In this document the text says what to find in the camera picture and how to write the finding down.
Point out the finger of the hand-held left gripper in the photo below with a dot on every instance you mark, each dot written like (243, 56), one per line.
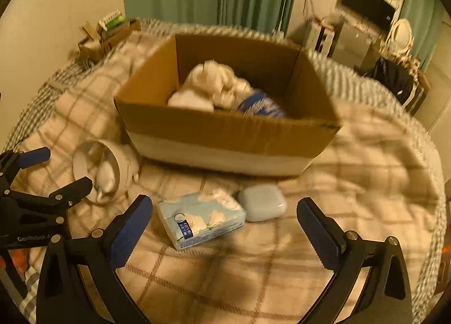
(72, 190)
(33, 155)

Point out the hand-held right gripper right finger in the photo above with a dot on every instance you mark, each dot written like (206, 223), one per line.
(316, 229)

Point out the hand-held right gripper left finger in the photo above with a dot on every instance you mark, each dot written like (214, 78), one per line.
(131, 231)

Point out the light blue tissue pack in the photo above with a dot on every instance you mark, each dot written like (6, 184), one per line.
(197, 216)

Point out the large cardboard box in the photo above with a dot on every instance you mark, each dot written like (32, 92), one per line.
(225, 133)

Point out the pale blue rounded case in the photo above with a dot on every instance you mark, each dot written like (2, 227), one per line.
(262, 202)

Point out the beige plaid blanket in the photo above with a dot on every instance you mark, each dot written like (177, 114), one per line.
(370, 155)

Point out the small cardboard box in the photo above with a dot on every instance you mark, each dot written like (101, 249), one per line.
(95, 47)

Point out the blue patterned cloth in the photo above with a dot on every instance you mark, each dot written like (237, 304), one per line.
(262, 105)

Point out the white and green pack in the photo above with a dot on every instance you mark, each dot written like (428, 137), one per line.
(112, 20)

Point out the white crumpled cloth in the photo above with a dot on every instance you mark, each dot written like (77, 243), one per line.
(211, 84)

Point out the dark clothing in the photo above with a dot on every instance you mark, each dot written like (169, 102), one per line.
(391, 75)

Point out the white cabinet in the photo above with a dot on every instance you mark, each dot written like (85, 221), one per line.
(348, 42)

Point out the white oval mirror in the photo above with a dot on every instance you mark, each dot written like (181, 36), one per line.
(400, 37)

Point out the black flat television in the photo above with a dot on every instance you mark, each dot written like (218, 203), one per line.
(368, 1)

